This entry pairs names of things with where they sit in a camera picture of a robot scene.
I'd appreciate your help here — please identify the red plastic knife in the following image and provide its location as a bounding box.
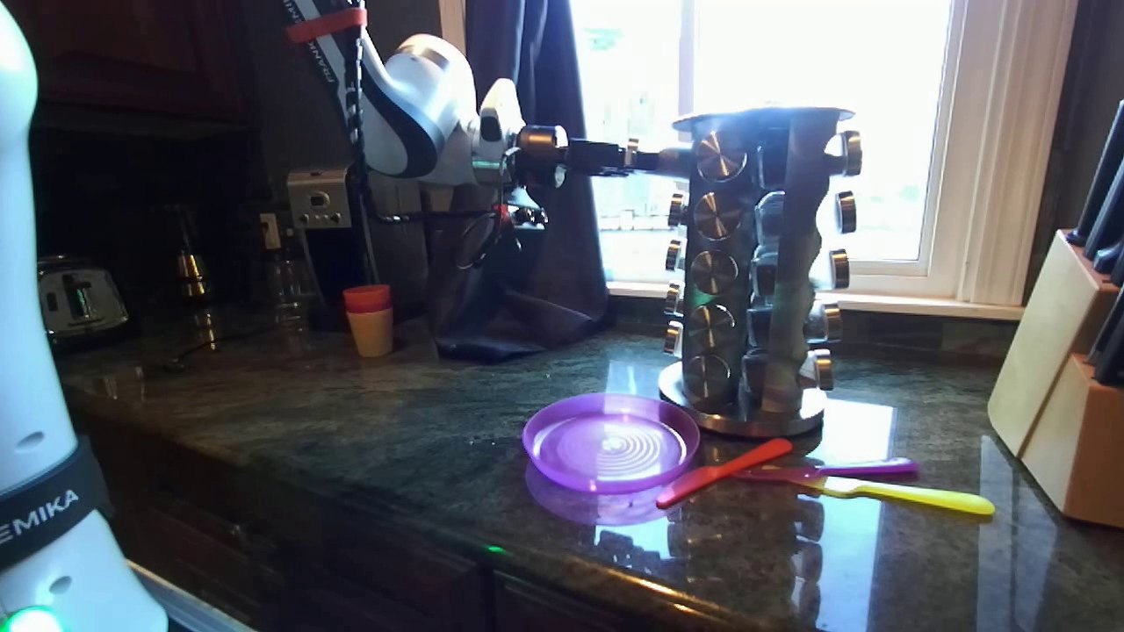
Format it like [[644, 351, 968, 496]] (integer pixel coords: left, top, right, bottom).
[[652, 435, 797, 512]]

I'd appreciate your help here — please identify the purple plastic knife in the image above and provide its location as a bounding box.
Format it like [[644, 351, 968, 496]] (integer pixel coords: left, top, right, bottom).
[[803, 457, 925, 484]]

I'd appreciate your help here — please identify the light wooden knife block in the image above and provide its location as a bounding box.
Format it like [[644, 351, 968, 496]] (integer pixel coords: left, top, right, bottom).
[[984, 223, 1124, 531]]

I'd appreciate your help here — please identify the steel and black coffee maker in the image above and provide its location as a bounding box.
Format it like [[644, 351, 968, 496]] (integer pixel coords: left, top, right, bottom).
[[285, 160, 435, 331]]

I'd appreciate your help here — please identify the white framed window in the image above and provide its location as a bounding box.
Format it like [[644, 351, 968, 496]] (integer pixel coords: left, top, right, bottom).
[[566, 0, 1082, 323]]

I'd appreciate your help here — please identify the cream plastic cup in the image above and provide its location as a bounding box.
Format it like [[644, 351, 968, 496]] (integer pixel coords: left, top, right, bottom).
[[345, 304, 395, 361]]

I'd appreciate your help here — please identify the grey robot mounting platform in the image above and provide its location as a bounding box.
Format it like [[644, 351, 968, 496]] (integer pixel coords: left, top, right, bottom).
[[126, 558, 257, 632]]

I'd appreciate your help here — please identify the purple plastic plate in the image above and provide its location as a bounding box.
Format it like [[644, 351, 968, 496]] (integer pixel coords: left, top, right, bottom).
[[521, 391, 701, 498]]

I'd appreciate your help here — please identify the yellow plastic knife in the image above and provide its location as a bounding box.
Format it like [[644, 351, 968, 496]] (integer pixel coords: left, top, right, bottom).
[[734, 464, 996, 523]]

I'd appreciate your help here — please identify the clear glass bottle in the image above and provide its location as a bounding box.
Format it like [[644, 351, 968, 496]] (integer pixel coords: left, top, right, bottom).
[[257, 207, 309, 345]]

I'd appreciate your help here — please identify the dark wood wall cabinet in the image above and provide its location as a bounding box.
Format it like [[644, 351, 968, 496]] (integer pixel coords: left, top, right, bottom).
[[20, 0, 257, 133]]

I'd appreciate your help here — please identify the countertop toaster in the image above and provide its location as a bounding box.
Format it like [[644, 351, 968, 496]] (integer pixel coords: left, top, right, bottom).
[[30, 256, 134, 345]]

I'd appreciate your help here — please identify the steel revolving seasoning rack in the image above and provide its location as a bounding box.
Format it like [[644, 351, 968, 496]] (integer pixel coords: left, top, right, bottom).
[[652, 100, 867, 442]]

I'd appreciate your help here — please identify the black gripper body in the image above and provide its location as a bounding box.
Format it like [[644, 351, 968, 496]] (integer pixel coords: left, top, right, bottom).
[[472, 109, 579, 188]]

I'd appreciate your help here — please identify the dark grey curtain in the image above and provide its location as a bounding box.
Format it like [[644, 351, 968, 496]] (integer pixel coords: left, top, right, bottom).
[[427, 0, 612, 365]]

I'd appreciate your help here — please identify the black handled knife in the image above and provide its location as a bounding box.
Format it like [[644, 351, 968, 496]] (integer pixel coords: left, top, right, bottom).
[[1069, 98, 1124, 243], [1082, 160, 1124, 265], [1085, 285, 1124, 391]]

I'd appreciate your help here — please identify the dark bottle with gold label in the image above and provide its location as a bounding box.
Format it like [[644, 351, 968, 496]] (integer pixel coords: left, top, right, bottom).
[[171, 222, 225, 356]]

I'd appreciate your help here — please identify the orange plastic cup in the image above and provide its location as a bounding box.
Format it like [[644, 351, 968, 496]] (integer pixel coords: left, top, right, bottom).
[[340, 279, 395, 315]]

